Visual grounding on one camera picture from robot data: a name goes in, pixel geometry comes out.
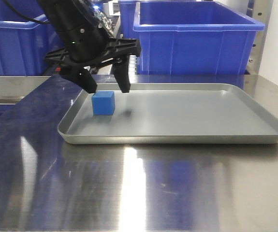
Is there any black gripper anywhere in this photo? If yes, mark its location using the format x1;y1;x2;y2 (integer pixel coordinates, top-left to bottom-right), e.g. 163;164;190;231
44;24;141;94

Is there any blue cube block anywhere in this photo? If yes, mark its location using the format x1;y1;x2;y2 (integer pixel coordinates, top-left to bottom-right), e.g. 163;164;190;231
91;91;115;116

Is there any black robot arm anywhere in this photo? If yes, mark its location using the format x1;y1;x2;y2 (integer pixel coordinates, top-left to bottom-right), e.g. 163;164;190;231
38;0;141;93

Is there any blue bin rear centre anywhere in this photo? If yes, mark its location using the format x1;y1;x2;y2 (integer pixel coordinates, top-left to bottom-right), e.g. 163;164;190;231
118;0;197;41

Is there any blue plastic bin left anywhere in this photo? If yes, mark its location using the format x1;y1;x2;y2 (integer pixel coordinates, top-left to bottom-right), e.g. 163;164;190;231
0;0;63;76

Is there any blue plastic bin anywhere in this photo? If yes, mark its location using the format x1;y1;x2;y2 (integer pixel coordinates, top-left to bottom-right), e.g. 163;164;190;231
133;1;265;74
0;0;63;76

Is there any blue plastic bin right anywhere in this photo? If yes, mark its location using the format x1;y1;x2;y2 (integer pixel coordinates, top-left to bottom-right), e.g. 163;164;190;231
133;1;265;74

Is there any grey metal tray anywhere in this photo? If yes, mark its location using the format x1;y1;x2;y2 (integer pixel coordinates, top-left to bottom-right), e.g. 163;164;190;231
58;83;278;144

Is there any white roller rail right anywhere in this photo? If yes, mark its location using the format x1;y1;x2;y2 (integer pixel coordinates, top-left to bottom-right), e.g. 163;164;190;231
128;55;138;75

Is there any metal shelf upright post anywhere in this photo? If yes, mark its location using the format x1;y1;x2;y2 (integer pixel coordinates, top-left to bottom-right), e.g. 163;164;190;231
246;0;274;76

